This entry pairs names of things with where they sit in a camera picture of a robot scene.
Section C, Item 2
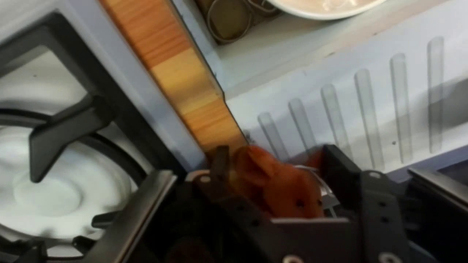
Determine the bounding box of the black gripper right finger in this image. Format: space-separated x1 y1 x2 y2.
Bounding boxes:
319 143 414 263

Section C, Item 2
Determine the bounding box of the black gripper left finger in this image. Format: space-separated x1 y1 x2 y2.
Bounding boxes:
185 144 280 263

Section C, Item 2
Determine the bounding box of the orange-brown plush toy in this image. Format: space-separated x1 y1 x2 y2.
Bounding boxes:
233 144 328 219

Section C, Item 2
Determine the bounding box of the cream pot with teal handles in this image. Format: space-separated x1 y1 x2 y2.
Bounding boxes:
265 0 390 21

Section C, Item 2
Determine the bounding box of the grey toy stove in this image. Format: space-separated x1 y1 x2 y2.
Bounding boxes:
0 0 208 263

